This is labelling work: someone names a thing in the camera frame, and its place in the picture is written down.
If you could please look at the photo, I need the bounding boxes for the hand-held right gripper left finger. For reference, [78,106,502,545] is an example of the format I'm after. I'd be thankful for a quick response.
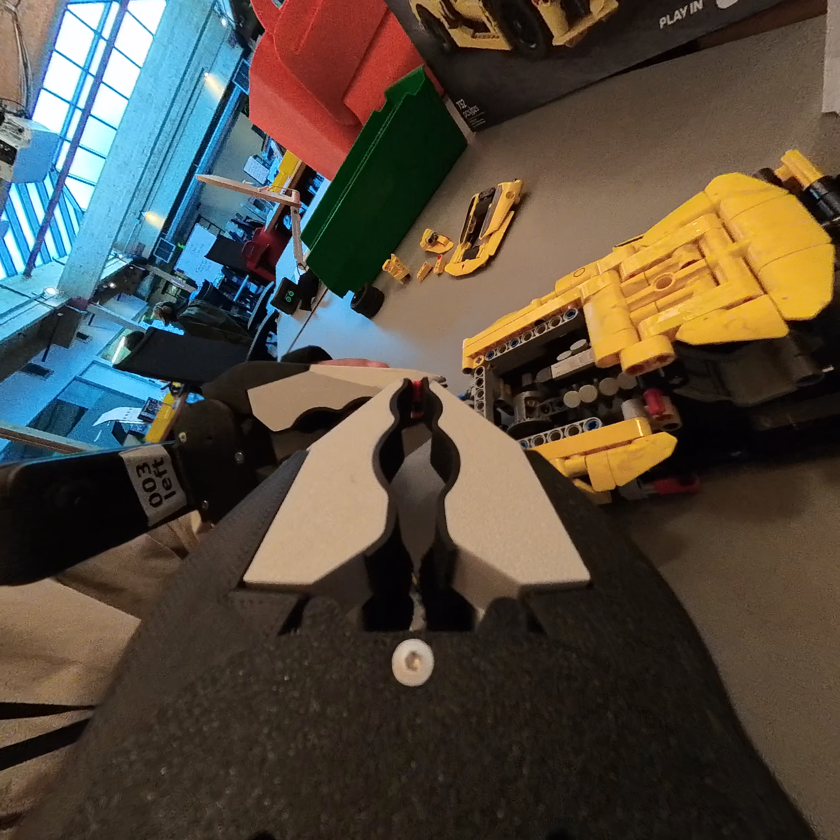
[243,379,414,632]

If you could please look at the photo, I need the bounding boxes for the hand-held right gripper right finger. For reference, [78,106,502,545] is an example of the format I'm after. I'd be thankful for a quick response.
[423,377,592,632]

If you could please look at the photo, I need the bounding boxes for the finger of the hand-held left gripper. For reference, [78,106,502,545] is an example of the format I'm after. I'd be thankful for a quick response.
[246,364,450,434]
[269,425,311,465]

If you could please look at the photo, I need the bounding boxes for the yellow toy brick car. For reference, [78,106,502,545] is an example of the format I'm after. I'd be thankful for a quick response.
[459,150,840,506]

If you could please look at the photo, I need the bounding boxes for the grey desk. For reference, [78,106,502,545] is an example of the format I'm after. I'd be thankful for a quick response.
[276,13,840,840]

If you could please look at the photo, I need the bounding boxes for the wooden jointed desk lamp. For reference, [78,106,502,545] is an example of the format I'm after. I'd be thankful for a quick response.
[196,172,311,271]

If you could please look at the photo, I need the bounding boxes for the person's beige clothing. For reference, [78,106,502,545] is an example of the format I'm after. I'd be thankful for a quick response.
[0,508,211,828]

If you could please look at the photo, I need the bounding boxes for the red armchair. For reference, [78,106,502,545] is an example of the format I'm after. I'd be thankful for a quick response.
[241,226,284,283]

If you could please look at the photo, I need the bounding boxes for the yellow brick car hood assembly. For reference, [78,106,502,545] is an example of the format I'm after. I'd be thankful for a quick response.
[444,179,526,278]

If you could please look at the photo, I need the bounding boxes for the white board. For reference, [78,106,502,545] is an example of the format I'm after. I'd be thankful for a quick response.
[176,223,221,277]

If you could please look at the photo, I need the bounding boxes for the green plastic bin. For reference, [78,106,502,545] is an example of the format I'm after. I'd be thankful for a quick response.
[301,66,470,299]

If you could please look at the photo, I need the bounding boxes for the red plastic carry case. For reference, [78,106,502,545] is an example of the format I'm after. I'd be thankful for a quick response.
[248,0,447,181]

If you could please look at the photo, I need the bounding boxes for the white ceiling projector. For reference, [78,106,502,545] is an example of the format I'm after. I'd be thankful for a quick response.
[0,108,63,186]

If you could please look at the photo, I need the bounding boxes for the dark toy car set box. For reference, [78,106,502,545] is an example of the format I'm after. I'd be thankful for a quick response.
[384,0,840,132]

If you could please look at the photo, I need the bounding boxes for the black strap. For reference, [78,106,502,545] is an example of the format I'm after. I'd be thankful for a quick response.
[0,702,96,770]

